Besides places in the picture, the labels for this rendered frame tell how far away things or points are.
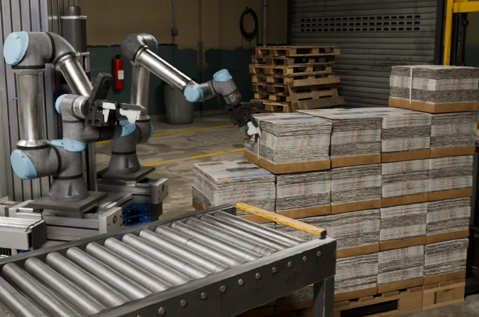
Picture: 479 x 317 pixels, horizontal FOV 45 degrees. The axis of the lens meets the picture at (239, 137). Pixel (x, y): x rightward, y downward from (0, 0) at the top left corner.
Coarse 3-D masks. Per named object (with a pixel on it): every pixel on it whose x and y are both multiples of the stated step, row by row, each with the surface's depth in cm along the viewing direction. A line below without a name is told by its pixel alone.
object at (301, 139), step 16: (272, 128) 262; (288, 128) 260; (304, 128) 263; (320, 128) 266; (272, 144) 262; (288, 144) 262; (304, 144) 265; (320, 144) 268; (272, 160) 263; (288, 160) 263; (304, 160) 266
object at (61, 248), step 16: (208, 208) 221; (224, 208) 221; (144, 224) 201; (160, 224) 202; (80, 240) 186; (96, 240) 186; (16, 256) 172; (32, 256) 172; (64, 256) 179; (0, 272) 166
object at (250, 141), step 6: (252, 114) 291; (258, 114) 290; (264, 114) 290; (270, 114) 290; (276, 114) 291; (282, 114) 292; (288, 114) 292; (294, 114) 293; (300, 114) 293; (246, 132) 292; (246, 138) 291; (252, 138) 285; (246, 144) 291; (252, 144) 284; (252, 150) 284
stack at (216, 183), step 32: (224, 160) 292; (416, 160) 293; (192, 192) 288; (224, 192) 255; (256, 192) 261; (288, 192) 268; (320, 192) 274; (352, 192) 281; (384, 192) 288; (416, 192) 296; (320, 224) 276; (352, 224) 283; (384, 224) 292; (416, 224) 299; (352, 256) 287; (384, 256) 295; (416, 256) 302; (352, 288) 291; (416, 288) 306
